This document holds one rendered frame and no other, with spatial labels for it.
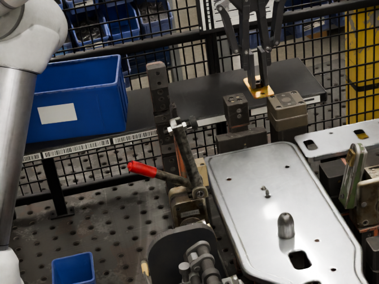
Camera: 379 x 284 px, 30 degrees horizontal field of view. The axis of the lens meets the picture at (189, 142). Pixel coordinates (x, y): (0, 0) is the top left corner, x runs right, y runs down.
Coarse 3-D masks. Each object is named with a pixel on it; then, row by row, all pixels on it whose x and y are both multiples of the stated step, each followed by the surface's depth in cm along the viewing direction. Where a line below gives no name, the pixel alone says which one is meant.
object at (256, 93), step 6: (246, 78) 135; (258, 78) 135; (246, 84) 133; (258, 84) 131; (252, 90) 131; (258, 90) 131; (264, 90) 130; (270, 90) 130; (258, 96) 128; (264, 96) 128
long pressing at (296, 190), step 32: (224, 160) 158; (256, 160) 157; (288, 160) 155; (224, 192) 148; (256, 192) 147; (288, 192) 145; (320, 192) 144; (224, 224) 139; (256, 224) 138; (320, 224) 135; (256, 256) 130; (288, 256) 129; (320, 256) 128; (352, 256) 126
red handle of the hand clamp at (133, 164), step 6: (132, 162) 135; (138, 162) 135; (132, 168) 134; (138, 168) 134; (144, 168) 135; (150, 168) 135; (156, 168) 136; (144, 174) 135; (150, 174) 135; (156, 174) 136; (162, 174) 136; (168, 174) 137; (168, 180) 137; (174, 180) 138; (180, 180) 138; (186, 180) 139; (186, 186) 139
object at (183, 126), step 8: (176, 120) 133; (192, 120) 132; (168, 128) 132; (176, 128) 131; (184, 128) 132; (192, 128) 132; (176, 136) 132; (184, 136) 132; (184, 144) 133; (184, 152) 134; (184, 160) 135; (192, 160) 135; (192, 168) 136; (192, 176) 137; (192, 184) 138; (200, 184) 138
